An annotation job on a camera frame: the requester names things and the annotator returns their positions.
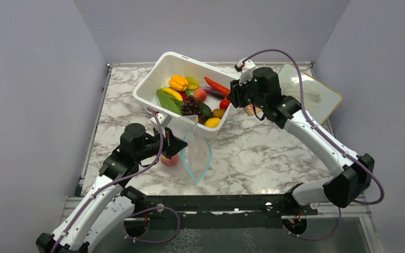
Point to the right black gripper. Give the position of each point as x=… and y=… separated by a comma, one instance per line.
x=236, y=93

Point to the yellow lemon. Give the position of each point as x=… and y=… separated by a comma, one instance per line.
x=212, y=122

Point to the red strawberry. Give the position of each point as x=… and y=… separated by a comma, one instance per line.
x=224, y=104

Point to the dark eggplant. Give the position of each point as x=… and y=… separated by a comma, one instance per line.
x=212, y=92

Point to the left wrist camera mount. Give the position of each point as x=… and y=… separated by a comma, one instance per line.
x=163, y=118

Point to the green avocado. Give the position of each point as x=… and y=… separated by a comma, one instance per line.
x=205, y=110

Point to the clear zip top bag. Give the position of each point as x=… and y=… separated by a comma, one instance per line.
x=196, y=158

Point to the purple grape bunch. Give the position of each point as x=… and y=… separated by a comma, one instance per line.
x=191, y=107

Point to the white plastic bin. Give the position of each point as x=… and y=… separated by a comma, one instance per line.
x=170, y=64

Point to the orange carrot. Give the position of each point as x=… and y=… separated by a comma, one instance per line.
x=223, y=90

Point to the small orange fruit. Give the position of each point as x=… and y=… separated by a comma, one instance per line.
x=218, y=113

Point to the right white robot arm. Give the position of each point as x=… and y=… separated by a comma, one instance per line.
x=350, y=171

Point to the yellow banana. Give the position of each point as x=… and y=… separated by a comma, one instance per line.
x=173, y=93

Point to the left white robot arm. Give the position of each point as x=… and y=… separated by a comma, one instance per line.
x=110, y=199

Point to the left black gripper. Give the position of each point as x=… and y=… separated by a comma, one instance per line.
x=172, y=144

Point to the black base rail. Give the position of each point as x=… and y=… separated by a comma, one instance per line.
x=212, y=211

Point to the wood framed whiteboard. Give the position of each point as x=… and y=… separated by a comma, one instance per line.
x=320, y=100

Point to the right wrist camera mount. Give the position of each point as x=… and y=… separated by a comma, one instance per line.
x=246, y=68

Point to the peach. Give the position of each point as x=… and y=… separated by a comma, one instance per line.
x=200, y=95

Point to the red apple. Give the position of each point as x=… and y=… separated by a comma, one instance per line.
x=169, y=162

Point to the orange bell pepper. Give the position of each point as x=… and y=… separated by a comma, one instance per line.
x=178, y=83

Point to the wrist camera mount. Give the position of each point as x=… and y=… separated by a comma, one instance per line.
x=246, y=68
x=163, y=118

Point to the green leaf vegetable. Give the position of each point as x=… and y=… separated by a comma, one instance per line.
x=168, y=103

